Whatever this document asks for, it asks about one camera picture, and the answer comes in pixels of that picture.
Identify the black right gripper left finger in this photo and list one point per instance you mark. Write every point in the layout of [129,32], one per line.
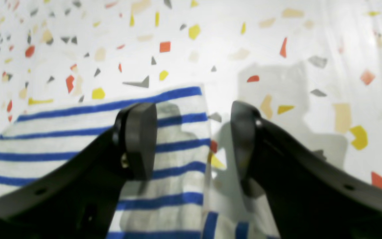
[78,200]

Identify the blue white striped t-shirt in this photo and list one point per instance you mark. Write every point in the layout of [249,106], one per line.
[168,206]

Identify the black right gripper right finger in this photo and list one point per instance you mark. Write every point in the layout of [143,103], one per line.
[308,197]

